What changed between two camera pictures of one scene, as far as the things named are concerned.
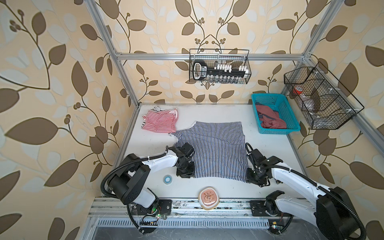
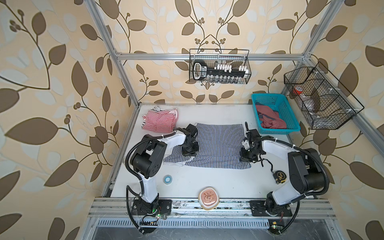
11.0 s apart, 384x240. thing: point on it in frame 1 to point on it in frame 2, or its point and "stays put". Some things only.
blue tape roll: (167, 179) stays put
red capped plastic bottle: (297, 90) stays put
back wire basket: (219, 66) stays put
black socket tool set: (220, 73) stays put
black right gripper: (249, 178) to (242, 156)
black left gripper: (191, 173) to (185, 152)
